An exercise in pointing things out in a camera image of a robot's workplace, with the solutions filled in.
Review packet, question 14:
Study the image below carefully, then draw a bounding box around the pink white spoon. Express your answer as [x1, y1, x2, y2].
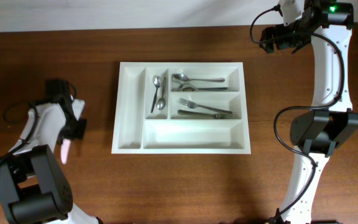
[60, 139, 71, 164]

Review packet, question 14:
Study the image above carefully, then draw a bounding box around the silver fork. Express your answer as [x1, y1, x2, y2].
[177, 110, 234, 119]
[178, 98, 233, 114]

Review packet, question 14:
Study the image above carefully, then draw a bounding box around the small silver teaspoon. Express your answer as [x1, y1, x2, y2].
[156, 77, 167, 110]

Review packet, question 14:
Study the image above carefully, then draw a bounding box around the silver tablespoon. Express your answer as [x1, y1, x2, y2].
[177, 84, 229, 91]
[172, 73, 226, 84]

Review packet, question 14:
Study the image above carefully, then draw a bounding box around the small teaspoon dark handle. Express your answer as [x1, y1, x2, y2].
[150, 76, 162, 113]

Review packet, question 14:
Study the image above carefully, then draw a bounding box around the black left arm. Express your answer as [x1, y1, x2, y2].
[0, 80, 102, 224]

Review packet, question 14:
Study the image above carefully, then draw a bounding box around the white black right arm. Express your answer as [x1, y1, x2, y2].
[256, 0, 358, 223]

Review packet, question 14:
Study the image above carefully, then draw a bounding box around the white plastic cutlery tray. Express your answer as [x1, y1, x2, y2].
[111, 62, 251, 154]

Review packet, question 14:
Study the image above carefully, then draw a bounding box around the black right camera cable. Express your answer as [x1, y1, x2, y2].
[249, 4, 345, 223]

